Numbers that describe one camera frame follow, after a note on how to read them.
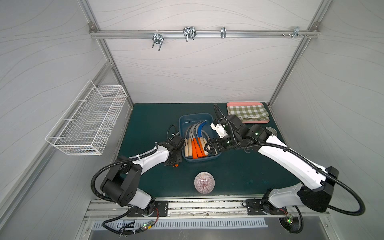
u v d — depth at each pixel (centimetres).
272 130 98
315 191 41
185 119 105
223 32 78
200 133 101
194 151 92
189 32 77
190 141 97
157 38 79
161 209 73
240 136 52
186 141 97
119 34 77
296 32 76
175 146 71
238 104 119
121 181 43
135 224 70
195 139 98
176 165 86
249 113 115
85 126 69
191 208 75
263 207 66
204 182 81
